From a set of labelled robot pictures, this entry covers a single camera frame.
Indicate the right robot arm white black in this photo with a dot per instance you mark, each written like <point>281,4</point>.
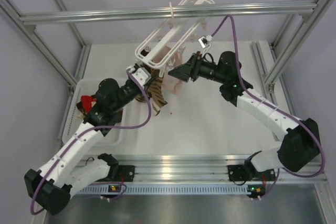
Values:
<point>299,140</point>

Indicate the white plastic basket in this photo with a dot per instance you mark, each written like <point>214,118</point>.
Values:
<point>88,86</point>

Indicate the aluminium crossbar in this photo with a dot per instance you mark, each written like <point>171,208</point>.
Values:
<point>212,10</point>

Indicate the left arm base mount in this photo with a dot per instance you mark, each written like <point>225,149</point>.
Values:
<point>125,173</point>

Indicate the brown yellow argyle sock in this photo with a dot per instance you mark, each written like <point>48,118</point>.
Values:
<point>153,72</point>

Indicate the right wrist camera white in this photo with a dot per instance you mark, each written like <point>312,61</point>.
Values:
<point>205,41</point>

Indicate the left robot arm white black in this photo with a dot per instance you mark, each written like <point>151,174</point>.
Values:
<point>56,182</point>

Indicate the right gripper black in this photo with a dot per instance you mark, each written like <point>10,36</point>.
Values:
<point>183,72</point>

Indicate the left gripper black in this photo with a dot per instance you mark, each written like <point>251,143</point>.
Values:
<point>153,76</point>

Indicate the white plastic clip hanger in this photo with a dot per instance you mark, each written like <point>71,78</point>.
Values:
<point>154,52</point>

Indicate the red sock with face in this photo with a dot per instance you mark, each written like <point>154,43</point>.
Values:
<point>87,102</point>

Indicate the brown beige striped sock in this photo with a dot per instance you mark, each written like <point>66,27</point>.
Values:
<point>154,91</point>

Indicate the slotted cable duct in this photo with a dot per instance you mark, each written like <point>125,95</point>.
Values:
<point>114,189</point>

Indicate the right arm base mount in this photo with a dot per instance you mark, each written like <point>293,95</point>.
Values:
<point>237,173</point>

